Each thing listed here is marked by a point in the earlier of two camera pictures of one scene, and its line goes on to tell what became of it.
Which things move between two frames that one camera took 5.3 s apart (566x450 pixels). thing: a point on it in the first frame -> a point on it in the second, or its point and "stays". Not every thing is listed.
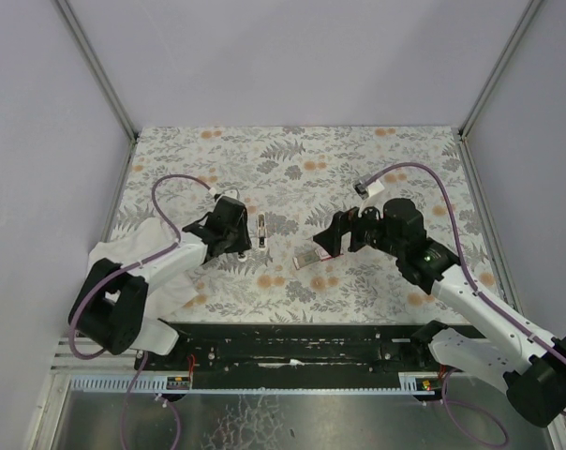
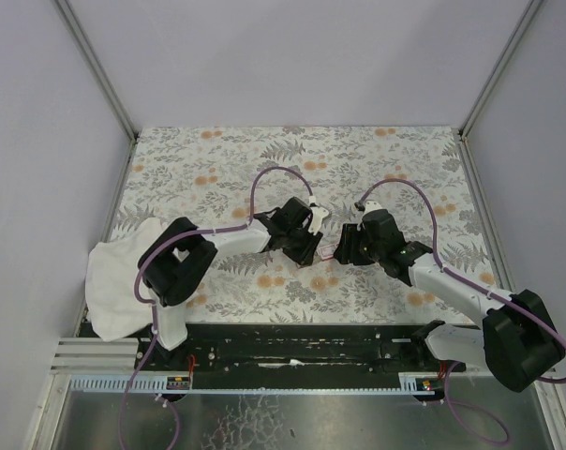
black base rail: (291, 355) stays
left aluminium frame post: (99, 77) stays
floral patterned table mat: (294, 181) stays
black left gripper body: (236, 230) -> (302, 247)
